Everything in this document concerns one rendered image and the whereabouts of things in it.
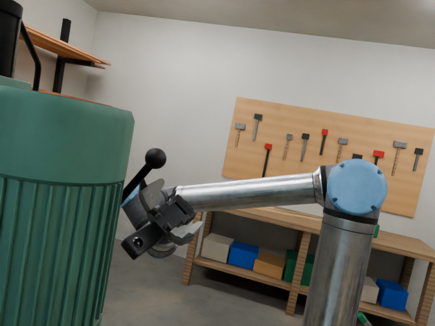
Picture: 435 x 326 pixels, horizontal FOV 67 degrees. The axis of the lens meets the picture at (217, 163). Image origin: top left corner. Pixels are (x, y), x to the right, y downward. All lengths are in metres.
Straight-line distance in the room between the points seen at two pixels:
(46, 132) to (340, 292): 0.64
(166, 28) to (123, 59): 0.63
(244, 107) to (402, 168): 1.72
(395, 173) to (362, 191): 3.01
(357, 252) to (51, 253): 0.58
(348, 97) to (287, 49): 0.82
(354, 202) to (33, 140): 0.59
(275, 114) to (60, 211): 3.32
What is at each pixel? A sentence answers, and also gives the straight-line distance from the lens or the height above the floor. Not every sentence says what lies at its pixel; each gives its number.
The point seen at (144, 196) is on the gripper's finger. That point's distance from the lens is 0.68.
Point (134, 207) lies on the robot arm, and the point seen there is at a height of 1.26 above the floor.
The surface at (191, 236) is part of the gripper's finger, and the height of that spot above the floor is 1.30.
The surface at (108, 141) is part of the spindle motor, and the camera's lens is 0.39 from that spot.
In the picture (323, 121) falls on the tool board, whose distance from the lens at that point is 3.62.
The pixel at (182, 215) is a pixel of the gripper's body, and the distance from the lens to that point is 0.73.
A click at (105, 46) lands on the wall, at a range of 4.43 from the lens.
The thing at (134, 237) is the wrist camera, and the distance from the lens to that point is 0.72.
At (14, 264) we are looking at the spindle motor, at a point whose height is 1.32.
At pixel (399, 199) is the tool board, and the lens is 3.77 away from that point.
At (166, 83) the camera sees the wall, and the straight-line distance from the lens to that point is 3.97.
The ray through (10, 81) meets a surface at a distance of 0.54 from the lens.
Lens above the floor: 1.50
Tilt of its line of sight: 5 degrees down
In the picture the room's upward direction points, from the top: 11 degrees clockwise
